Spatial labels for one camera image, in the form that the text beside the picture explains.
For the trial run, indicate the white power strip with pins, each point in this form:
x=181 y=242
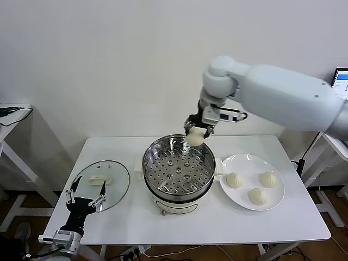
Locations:
x=130 y=254

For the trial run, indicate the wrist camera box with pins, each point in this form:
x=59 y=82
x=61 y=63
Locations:
x=63 y=237
x=212 y=114

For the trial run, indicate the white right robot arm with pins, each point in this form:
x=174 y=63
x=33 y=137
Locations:
x=272 y=87

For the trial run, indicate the grey sneaker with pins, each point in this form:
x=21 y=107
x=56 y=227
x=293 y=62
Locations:
x=23 y=233

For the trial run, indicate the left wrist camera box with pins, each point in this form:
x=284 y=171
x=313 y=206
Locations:
x=63 y=237

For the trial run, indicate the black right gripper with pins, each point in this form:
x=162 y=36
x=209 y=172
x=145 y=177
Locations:
x=201 y=111

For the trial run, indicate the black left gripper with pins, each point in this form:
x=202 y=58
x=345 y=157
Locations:
x=79 y=209

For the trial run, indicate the white side table with laptop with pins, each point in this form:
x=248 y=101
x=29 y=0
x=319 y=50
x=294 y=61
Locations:
x=340 y=148

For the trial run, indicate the stainless steel steamer basket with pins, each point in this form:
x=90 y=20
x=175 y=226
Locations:
x=163 y=148

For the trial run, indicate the white steamed baozi bun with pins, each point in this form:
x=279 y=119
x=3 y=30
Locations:
x=195 y=139
x=268 y=179
x=257 y=196
x=233 y=180

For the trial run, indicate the white round plate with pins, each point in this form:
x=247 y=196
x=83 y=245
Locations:
x=244 y=166

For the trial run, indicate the open laptop computer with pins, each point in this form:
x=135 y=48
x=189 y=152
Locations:
x=341 y=81

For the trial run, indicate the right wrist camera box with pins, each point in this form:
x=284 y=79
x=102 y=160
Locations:
x=212 y=114

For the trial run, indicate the round glass lid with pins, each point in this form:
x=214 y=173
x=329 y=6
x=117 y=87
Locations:
x=114 y=190

